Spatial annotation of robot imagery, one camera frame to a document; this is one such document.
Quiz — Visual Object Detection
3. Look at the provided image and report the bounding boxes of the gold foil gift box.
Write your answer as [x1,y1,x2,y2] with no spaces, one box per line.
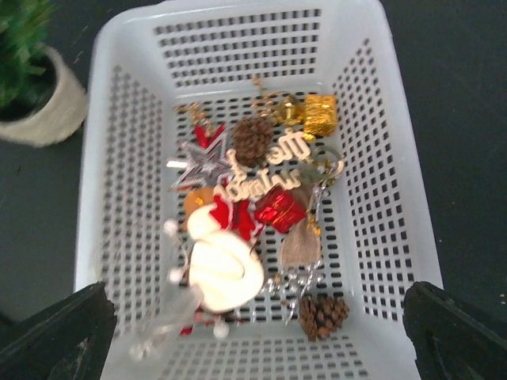
[303,94,337,141]

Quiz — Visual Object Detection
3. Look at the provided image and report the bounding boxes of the small green christmas tree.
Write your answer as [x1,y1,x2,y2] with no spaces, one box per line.
[1,1,56,120]

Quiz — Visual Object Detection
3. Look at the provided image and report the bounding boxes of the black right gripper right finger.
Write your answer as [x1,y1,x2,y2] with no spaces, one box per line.
[402,281,506,379]

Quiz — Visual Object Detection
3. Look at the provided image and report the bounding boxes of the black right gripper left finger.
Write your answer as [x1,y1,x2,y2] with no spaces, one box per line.
[1,282,117,379]

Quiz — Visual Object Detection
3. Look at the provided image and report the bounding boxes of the red foil gift box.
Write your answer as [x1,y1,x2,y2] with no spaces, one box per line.
[253,185,306,234]

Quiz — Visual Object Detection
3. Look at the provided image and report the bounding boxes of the silver red star ornament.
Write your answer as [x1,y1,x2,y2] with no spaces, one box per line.
[166,129,231,191]

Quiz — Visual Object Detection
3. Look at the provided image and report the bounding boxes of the silver glitter sprig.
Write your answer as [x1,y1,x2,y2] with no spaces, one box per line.
[261,184,326,323]

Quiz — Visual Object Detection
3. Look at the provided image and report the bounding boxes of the white plastic basket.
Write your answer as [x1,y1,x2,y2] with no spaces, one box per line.
[74,1,442,379]

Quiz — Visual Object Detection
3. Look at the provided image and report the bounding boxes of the gold glitter berry sprig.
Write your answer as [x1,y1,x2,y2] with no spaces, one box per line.
[252,74,292,122]

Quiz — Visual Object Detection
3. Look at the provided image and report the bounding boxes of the white ball string lights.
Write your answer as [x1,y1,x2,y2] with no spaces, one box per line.
[129,219,230,363]

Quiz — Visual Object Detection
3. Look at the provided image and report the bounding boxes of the burlap sack ornament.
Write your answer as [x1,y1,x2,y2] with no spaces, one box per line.
[279,185,322,268]

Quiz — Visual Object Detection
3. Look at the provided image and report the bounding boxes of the white snowman ornament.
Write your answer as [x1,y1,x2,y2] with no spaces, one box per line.
[184,192,265,314]

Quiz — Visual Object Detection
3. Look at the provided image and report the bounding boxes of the gold bell ornament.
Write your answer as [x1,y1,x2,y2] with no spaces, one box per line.
[274,95,304,127]

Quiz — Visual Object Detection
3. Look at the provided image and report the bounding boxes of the red leaf gold sprig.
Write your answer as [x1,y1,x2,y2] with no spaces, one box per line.
[174,102,225,149]

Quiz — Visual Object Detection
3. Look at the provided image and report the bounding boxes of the wooden merry christmas sign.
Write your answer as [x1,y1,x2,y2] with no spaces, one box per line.
[213,130,345,203]

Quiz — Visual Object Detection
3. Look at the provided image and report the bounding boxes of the white tree pot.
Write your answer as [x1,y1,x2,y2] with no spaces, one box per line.
[1,46,88,147]

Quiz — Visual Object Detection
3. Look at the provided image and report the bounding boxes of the brown pine cone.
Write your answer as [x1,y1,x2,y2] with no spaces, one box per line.
[232,116,273,168]
[299,294,349,341]

